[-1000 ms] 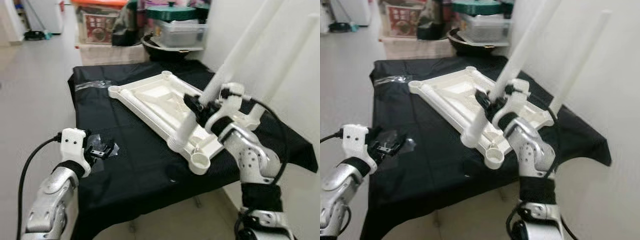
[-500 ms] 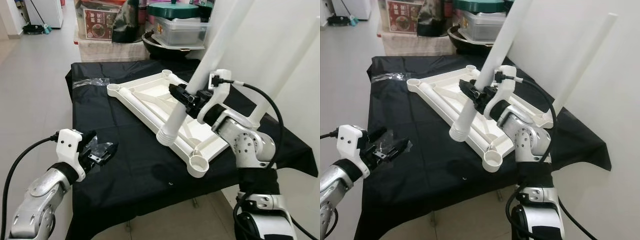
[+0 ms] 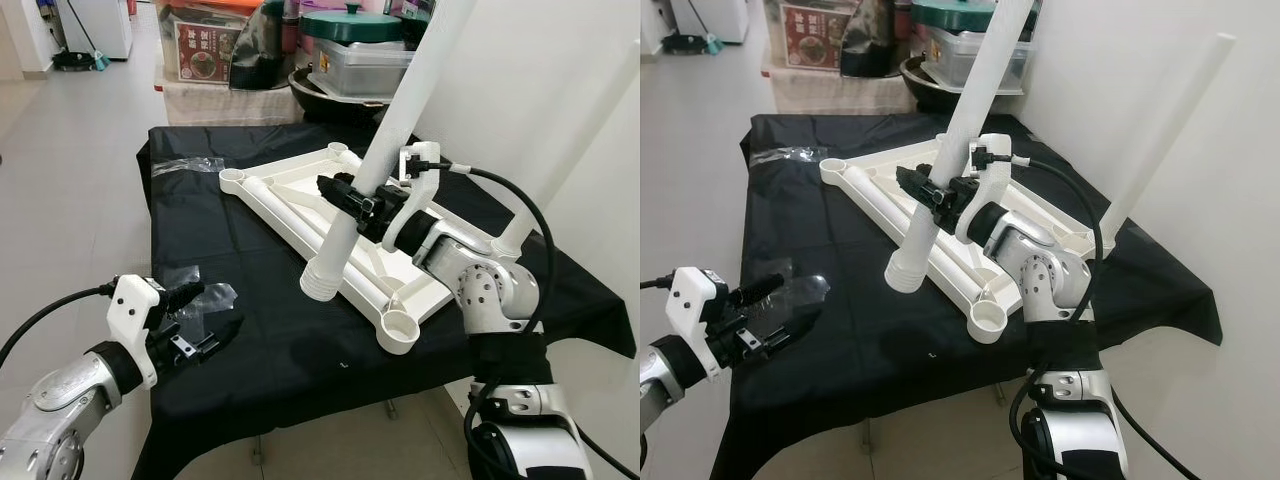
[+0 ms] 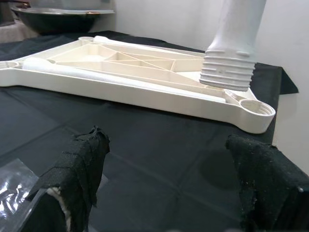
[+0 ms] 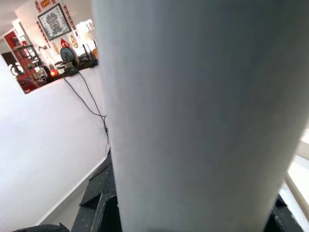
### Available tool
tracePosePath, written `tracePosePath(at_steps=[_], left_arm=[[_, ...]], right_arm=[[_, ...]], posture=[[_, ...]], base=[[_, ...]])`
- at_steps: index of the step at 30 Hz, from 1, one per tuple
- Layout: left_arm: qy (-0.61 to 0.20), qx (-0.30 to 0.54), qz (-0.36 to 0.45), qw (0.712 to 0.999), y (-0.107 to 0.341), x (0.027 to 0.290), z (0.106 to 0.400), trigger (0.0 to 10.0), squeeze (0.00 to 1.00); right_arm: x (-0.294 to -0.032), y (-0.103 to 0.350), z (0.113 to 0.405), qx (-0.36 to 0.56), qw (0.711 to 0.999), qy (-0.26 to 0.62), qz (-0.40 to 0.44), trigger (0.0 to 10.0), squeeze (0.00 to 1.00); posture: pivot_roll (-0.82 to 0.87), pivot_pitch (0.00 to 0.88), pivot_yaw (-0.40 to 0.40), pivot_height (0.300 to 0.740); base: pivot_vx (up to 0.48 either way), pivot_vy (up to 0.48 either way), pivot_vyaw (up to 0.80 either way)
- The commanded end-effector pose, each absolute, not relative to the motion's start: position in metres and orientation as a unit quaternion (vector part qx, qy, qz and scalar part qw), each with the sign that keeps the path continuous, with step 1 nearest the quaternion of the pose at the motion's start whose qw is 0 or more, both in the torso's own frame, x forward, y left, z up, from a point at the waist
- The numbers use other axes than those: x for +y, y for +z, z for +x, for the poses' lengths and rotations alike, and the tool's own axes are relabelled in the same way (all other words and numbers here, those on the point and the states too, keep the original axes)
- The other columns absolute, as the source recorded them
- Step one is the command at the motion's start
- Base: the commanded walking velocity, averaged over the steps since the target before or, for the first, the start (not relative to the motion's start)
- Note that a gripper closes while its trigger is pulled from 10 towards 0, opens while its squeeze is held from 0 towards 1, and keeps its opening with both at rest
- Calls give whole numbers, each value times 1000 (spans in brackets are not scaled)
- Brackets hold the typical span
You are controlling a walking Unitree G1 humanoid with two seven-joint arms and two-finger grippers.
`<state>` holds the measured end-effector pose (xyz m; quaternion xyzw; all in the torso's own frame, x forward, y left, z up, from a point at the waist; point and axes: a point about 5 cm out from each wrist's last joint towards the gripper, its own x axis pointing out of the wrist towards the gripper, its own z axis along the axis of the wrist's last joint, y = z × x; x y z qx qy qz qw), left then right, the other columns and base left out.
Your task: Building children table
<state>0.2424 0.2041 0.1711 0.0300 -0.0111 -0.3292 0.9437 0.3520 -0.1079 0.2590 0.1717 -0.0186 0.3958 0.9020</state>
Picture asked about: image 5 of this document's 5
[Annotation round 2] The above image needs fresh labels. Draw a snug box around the round blue display plate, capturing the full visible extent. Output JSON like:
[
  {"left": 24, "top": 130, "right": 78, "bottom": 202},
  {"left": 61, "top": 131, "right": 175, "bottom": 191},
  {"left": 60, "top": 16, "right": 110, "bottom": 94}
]
[{"left": 60, "top": 47, "right": 79, "bottom": 67}]

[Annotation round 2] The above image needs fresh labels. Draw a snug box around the framed black calligraphy picture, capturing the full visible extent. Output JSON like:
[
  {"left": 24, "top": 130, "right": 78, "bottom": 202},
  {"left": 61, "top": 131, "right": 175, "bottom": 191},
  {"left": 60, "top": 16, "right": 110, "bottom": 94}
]
[{"left": 37, "top": 3, "right": 73, "bottom": 42}]

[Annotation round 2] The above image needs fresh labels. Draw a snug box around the white plastic table leg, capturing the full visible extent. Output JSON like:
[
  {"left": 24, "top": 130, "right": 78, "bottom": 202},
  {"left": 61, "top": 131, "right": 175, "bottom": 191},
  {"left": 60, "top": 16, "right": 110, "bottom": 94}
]
[{"left": 91, "top": 0, "right": 309, "bottom": 232}]

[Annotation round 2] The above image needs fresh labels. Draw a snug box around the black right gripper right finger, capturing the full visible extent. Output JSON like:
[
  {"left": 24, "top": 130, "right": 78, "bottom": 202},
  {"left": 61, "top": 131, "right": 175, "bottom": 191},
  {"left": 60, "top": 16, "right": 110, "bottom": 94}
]
[{"left": 264, "top": 192, "right": 303, "bottom": 232}]

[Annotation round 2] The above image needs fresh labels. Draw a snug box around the thin black wall cable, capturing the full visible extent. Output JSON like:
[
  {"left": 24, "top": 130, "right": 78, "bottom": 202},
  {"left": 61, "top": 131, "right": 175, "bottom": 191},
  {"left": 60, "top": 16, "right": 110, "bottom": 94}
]
[
  {"left": 63, "top": 76, "right": 111, "bottom": 145},
  {"left": 78, "top": 71, "right": 108, "bottom": 118}
]

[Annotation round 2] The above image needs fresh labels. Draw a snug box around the white plastic children table top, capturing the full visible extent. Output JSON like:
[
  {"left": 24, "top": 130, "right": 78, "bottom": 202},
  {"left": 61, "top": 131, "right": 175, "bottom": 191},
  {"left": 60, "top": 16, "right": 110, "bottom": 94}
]
[{"left": 277, "top": 136, "right": 309, "bottom": 232}]

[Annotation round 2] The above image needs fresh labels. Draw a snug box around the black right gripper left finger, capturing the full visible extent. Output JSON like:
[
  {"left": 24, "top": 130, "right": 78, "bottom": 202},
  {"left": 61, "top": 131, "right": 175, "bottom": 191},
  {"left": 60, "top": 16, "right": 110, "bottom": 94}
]
[{"left": 72, "top": 150, "right": 122, "bottom": 232}]

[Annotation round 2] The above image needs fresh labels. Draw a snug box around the dark wooden shelf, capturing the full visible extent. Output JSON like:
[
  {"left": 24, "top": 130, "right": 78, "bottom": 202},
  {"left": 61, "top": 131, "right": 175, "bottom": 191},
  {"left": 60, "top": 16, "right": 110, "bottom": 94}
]
[{"left": 4, "top": 31, "right": 49, "bottom": 94}]

